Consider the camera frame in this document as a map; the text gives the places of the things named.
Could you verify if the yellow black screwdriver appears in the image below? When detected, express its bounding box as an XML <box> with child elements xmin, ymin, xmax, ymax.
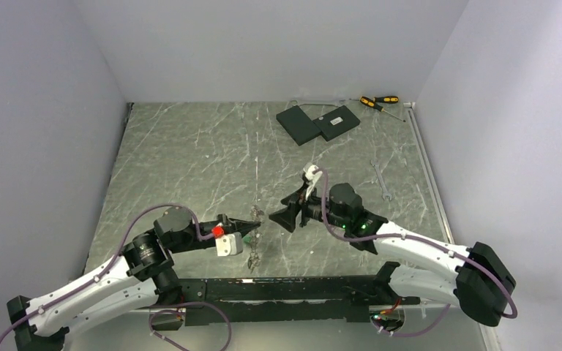
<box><xmin>360</xmin><ymin>102</ymin><xmax>405</xmax><ymax>122</ymax></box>
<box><xmin>352</xmin><ymin>96</ymin><xmax>400</xmax><ymax>105</ymax></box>

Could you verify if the yellow black screwdriver rear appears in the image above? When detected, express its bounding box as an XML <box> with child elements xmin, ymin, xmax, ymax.
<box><xmin>352</xmin><ymin>96</ymin><xmax>400</xmax><ymax>105</ymax></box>

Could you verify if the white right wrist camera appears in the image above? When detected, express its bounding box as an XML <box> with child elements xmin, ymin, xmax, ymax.
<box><xmin>303</xmin><ymin>162</ymin><xmax>322</xmax><ymax>199</ymax></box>

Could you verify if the yellow black screwdriver front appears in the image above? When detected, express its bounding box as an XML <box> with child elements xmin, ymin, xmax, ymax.
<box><xmin>360</xmin><ymin>102</ymin><xmax>405</xmax><ymax>122</ymax></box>

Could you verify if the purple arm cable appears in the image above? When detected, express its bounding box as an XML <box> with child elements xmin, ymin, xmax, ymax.
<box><xmin>312</xmin><ymin>167</ymin><xmax>519</xmax><ymax>339</ymax></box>
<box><xmin>0</xmin><ymin>203</ymin><xmax>233</xmax><ymax>351</ymax></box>

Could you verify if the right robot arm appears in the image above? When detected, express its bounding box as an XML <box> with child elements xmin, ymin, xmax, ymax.
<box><xmin>269</xmin><ymin>183</ymin><xmax>517</xmax><ymax>327</ymax></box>

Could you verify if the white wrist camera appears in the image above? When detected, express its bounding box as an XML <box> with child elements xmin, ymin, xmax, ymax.
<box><xmin>303</xmin><ymin>162</ymin><xmax>322</xmax><ymax>199</ymax></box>
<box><xmin>211</xmin><ymin>225</ymin><xmax>244</xmax><ymax>257</ymax></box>

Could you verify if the round metal key organizer disc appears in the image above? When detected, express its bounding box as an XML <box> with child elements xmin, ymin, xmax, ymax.
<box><xmin>247</xmin><ymin>205</ymin><xmax>265</xmax><ymax>273</ymax></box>

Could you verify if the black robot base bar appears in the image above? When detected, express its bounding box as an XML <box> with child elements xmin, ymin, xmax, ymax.
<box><xmin>158</xmin><ymin>275</ymin><xmax>420</xmax><ymax>326</ymax></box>

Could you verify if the silver wrench on table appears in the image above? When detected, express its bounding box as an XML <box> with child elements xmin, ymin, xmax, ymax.
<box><xmin>370</xmin><ymin>160</ymin><xmax>392</xmax><ymax>201</ymax></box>

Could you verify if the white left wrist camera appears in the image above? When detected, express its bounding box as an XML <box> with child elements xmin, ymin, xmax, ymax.
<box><xmin>211</xmin><ymin>225</ymin><xmax>244</xmax><ymax>257</ymax></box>

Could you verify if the large black flat box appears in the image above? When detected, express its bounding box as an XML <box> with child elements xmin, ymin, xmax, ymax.
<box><xmin>276</xmin><ymin>106</ymin><xmax>321</xmax><ymax>146</ymax></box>

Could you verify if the small black flat box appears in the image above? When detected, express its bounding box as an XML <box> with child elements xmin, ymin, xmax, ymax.
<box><xmin>313</xmin><ymin>105</ymin><xmax>360</xmax><ymax>141</ymax></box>

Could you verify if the long silver wrench at wall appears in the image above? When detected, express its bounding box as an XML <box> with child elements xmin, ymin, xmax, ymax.
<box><xmin>290</xmin><ymin>99</ymin><xmax>347</xmax><ymax>107</ymax></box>

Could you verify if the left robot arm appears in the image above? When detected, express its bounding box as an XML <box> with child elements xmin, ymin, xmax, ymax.
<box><xmin>0</xmin><ymin>203</ymin><xmax>261</xmax><ymax>350</ymax></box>

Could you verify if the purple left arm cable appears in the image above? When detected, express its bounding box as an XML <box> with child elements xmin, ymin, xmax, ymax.
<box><xmin>0</xmin><ymin>203</ymin><xmax>233</xmax><ymax>351</ymax></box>

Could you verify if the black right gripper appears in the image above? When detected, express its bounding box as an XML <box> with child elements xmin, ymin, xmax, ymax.
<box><xmin>269</xmin><ymin>183</ymin><xmax>349</xmax><ymax>233</ymax></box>

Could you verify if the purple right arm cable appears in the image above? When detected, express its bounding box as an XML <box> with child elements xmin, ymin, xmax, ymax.
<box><xmin>312</xmin><ymin>167</ymin><xmax>519</xmax><ymax>339</ymax></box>

